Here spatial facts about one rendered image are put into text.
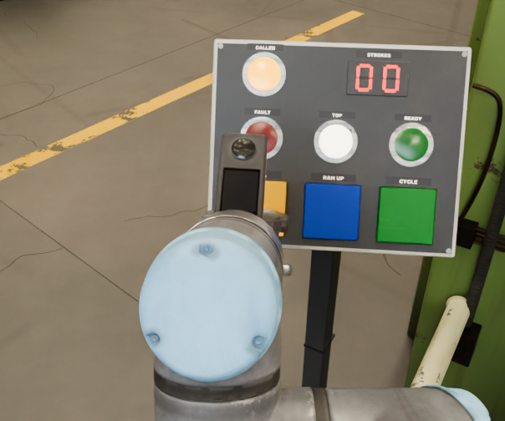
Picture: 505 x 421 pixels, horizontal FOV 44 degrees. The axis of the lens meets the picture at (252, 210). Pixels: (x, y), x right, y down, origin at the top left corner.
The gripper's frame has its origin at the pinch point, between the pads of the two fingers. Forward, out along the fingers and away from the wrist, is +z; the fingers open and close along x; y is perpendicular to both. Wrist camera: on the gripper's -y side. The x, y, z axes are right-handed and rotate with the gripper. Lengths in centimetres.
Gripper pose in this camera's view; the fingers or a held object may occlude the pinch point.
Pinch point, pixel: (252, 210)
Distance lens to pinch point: 75.3
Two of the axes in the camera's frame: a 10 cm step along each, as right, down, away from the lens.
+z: 0.8, -1.1, 9.9
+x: 10.0, 0.5, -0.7
